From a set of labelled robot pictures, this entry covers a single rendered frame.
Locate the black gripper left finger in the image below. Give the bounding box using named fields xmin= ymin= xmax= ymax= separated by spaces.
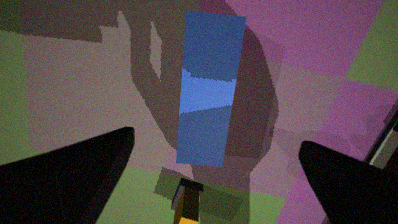
xmin=0 ymin=127 xmax=135 ymax=224

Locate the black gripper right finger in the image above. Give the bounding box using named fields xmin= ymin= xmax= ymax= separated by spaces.
xmin=299 ymin=140 xmax=398 ymax=224

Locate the orange rectangular block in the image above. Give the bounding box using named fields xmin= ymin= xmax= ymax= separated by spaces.
xmin=173 ymin=187 xmax=199 ymax=224

